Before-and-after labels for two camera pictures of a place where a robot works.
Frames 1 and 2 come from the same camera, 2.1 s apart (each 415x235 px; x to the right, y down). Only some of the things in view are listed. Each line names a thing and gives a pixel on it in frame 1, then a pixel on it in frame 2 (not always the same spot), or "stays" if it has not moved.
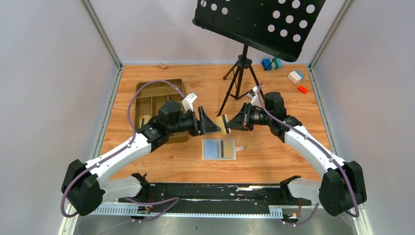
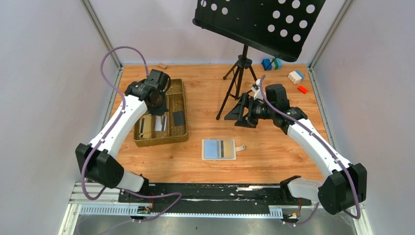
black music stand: [280, 27] stays
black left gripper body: [188, 122] -> [160, 107]
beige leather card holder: [219, 149] stays
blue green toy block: [271, 64] stays
